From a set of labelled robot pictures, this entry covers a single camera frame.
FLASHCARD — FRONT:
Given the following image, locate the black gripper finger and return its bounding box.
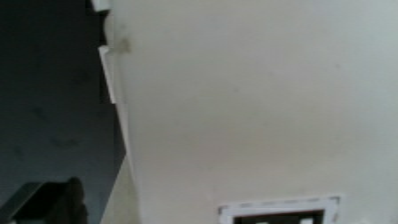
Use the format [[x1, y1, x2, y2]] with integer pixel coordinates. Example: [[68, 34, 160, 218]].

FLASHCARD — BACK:
[[0, 177, 89, 224]]

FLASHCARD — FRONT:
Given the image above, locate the white cabinet top block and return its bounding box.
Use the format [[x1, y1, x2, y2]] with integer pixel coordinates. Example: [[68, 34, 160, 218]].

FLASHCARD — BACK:
[[105, 0, 398, 224]]

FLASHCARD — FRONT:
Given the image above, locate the white cabinet body box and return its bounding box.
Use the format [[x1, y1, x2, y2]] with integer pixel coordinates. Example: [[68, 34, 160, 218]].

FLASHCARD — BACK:
[[89, 0, 141, 224]]

